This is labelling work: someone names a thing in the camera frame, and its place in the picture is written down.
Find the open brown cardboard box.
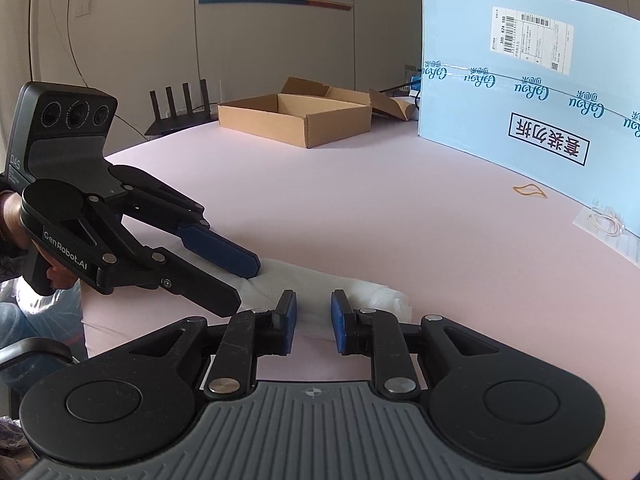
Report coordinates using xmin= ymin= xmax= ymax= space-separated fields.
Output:
xmin=217 ymin=77 xmax=373 ymax=149

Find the large light blue carton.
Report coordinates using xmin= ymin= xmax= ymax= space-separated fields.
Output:
xmin=417 ymin=0 xmax=640 ymax=238

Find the white string loop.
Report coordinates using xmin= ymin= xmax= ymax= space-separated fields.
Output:
xmin=589 ymin=206 xmax=626 ymax=236

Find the black chair armrest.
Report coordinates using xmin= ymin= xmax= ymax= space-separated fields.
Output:
xmin=0 ymin=337 xmax=81 ymax=386

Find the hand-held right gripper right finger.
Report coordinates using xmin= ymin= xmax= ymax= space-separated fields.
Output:
xmin=330 ymin=289 xmax=501 ymax=401

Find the person's left hand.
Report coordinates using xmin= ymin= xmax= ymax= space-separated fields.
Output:
xmin=0 ymin=192 xmax=81 ymax=291

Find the black router with antennas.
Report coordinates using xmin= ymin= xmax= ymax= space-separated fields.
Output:
xmin=145 ymin=79 xmax=219 ymax=137

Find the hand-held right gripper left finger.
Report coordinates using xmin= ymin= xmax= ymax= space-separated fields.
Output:
xmin=130 ymin=289 xmax=298 ymax=401

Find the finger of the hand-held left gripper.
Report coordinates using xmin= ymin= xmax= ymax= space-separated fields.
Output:
xmin=106 ymin=165 xmax=261 ymax=280
xmin=89 ymin=198 xmax=244 ymax=319

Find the clear plastic sleeve with paper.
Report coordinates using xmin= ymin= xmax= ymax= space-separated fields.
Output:
xmin=575 ymin=205 xmax=640 ymax=251

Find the person's jeans leg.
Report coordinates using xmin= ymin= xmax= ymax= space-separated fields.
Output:
xmin=0 ymin=280 xmax=83 ymax=361

